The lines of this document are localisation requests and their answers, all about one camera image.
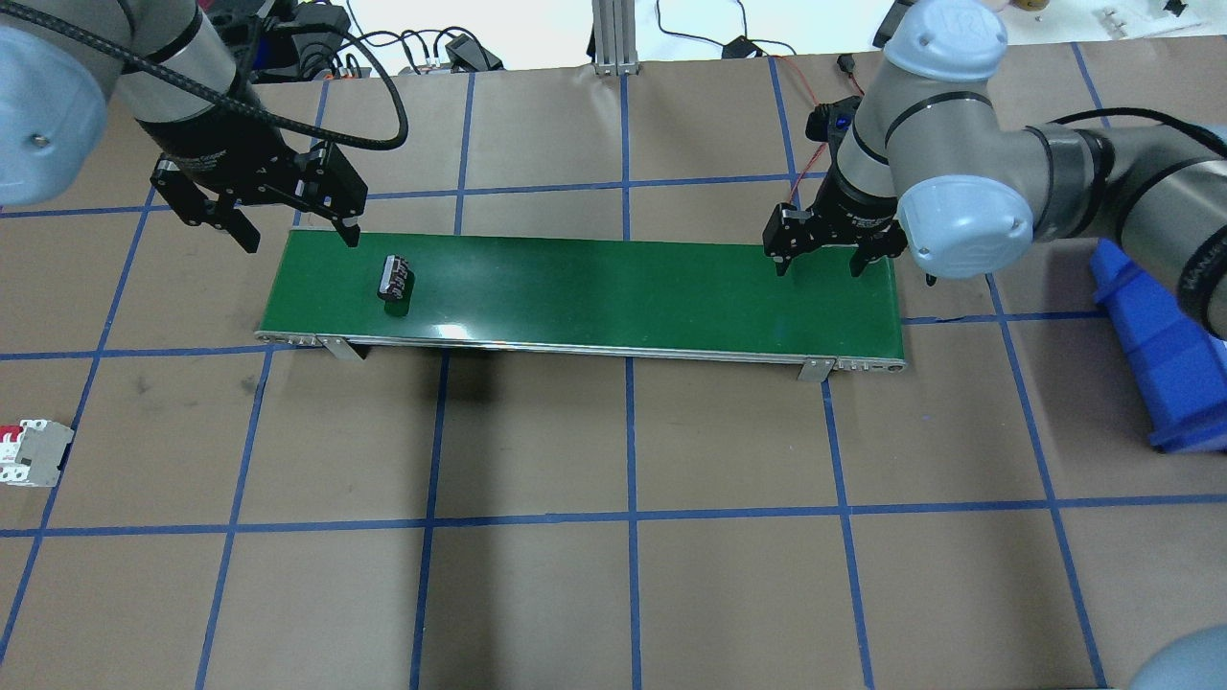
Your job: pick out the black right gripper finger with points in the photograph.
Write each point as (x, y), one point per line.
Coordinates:
(782, 247)
(866, 253)

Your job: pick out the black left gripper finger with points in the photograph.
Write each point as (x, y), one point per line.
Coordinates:
(229, 217)
(348, 228)

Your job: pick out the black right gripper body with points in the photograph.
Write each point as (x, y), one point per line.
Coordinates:
(856, 208)

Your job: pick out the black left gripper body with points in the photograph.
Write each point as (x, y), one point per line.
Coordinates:
(222, 146)

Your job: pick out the black capacitor block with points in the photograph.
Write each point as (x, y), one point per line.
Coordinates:
(396, 279)

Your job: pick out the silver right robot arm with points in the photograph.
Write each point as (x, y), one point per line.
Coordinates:
(924, 167)

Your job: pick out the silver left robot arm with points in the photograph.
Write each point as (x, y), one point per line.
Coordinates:
(63, 63)

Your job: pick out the green conveyor belt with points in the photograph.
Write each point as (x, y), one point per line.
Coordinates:
(663, 299)

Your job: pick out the white red circuit breaker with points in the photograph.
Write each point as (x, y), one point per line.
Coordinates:
(32, 452)

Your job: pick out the blue plastic bin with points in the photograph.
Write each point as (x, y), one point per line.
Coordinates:
(1179, 367)

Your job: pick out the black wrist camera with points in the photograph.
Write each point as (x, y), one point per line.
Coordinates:
(829, 123)

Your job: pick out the aluminium frame post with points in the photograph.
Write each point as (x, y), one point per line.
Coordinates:
(613, 38)

